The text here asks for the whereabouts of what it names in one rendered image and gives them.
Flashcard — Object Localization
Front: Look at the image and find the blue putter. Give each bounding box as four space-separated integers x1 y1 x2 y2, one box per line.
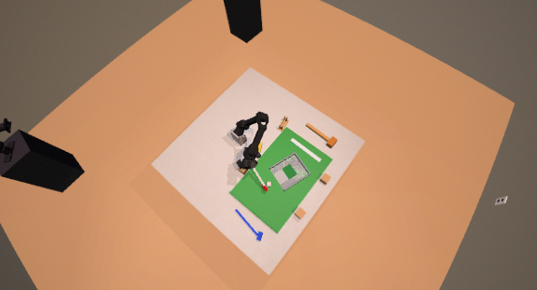
235 209 263 242

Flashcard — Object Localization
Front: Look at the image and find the green putting mat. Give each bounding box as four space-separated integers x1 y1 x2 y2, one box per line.
229 127 332 234

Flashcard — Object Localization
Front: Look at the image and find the white flat strip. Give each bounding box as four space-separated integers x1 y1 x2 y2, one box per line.
291 138 321 162

